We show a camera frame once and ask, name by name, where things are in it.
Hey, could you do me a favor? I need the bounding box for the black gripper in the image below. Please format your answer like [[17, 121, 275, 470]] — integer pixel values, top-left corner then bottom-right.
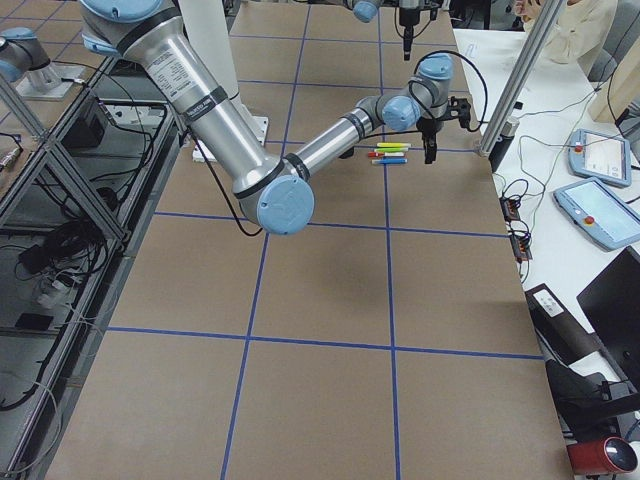
[[398, 0, 420, 60], [418, 118, 441, 164]]

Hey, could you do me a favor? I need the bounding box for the yellow highlighter pen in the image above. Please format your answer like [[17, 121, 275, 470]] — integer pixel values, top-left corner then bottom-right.
[[376, 142, 411, 152]]

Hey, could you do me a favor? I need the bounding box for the blue marker pen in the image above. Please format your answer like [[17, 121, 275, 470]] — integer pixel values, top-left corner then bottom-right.
[[371, 157, 408, 165]]

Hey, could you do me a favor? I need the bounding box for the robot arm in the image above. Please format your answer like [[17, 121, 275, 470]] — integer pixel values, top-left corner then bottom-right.
[[82, 1, 453, 235], [303, 0, 443, 61]]

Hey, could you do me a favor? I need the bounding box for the black mesh pen cup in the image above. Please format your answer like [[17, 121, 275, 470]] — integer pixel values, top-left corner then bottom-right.
[[339, 147, 355, 159]]

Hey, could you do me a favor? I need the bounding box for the orange USB hub far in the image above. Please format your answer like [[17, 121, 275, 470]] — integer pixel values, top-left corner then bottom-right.
[[499, 197, 521, 222]]

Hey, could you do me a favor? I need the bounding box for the orange usb hub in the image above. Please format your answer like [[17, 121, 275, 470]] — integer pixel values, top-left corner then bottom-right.
[[508, 230, 532, 263], [499, 197, 521, 222]]

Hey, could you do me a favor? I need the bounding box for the orange USB hub near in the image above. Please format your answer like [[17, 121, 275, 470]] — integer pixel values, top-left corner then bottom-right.
[[508, 230, 532, 263]]

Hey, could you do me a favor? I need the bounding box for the seated person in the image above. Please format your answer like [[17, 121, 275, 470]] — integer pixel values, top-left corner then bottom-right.
[[542, 0, 618, 75]]

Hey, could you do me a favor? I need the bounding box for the far teach pendant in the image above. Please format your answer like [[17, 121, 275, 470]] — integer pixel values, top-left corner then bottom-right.
[[567, 129, 632, 188]]

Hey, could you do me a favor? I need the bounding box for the teach pendant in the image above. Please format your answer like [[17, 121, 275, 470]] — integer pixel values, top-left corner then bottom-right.
[[553, 177, 639, 251], [567, 129, 632, 188]]

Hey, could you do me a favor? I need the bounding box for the near teach pendant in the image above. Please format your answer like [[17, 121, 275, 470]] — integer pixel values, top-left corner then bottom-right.
[[553, 177, 639, 251]]

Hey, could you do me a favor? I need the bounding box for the brown paper table mat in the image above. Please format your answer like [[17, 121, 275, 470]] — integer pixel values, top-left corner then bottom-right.
[[45, 3, 584, 480]]

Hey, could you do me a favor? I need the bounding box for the black monitor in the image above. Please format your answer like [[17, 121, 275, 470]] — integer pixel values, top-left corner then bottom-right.
[[577, 247, 639, 389]]

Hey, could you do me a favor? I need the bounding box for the red cylindrical speaker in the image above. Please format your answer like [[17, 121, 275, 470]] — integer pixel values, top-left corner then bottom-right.
[[567, 437, 639, 476]]

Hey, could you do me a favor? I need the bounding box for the aluminium frame post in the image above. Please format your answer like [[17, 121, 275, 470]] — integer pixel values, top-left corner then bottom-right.
[[477, 0, 566, 157]]

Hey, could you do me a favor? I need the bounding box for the aluminium frame rack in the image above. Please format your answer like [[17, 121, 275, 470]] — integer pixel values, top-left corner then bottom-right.
[[1, 60, 181, 479]]

